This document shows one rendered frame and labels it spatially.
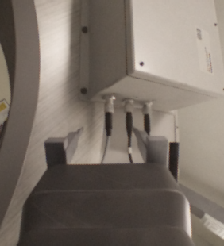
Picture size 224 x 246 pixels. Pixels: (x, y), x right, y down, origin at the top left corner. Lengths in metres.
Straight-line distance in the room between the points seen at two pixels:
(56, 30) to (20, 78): 0.12
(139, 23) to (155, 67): 0.05
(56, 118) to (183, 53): 0.19
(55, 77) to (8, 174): 0.15
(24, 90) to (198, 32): 0.25
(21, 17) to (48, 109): 0.11
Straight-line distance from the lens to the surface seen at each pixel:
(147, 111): 0.30
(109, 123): 0.25
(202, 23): 0.33
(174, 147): 0.36
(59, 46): 0.31
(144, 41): 0.22
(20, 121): 0.21
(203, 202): 5.19
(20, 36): 0.24
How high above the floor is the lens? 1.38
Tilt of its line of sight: 29 degrees up
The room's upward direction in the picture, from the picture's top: 45 degrees clockwise
